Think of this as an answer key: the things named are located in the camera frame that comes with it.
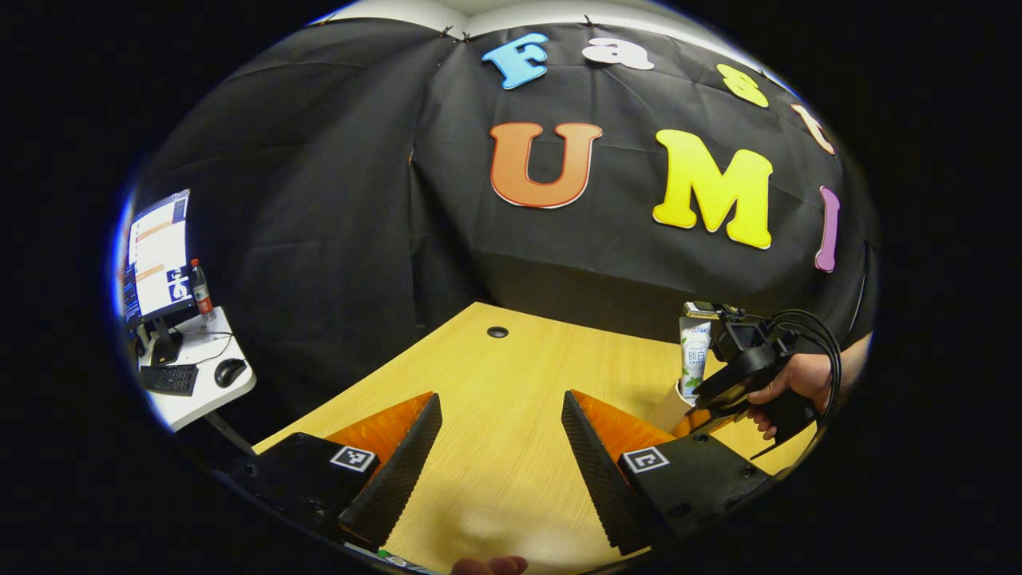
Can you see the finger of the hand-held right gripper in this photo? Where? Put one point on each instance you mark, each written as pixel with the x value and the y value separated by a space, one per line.
pixel 699 422

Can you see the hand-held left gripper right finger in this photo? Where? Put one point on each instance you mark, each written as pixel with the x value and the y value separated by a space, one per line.
pixel 599 479

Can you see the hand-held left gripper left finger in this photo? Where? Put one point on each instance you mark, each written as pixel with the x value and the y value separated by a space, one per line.
pixel 399 475

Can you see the beige cup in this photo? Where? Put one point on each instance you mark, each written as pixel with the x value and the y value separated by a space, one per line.
pixel 669 411

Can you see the white toothpaste tube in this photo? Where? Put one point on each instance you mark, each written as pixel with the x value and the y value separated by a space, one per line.
pixel 695 351

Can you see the wooden desktop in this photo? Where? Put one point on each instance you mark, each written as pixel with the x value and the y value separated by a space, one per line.
pixel 495 383

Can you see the black computer mouse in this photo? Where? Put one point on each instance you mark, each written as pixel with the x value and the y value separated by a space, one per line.
pixel 230 372

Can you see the white side table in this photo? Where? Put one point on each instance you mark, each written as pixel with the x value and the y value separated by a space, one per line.
pixel 192 411

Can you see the black keyboard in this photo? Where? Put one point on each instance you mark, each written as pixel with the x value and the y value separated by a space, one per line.
pixel 169 380

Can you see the red label drink bottle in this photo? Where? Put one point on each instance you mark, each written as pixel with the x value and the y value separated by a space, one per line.
pixel 203 297

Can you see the black backdrop cloth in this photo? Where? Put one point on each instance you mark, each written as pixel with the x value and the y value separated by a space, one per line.
pixel 319 200

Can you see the computer monitor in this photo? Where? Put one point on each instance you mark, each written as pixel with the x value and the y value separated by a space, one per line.
pixel 160 255

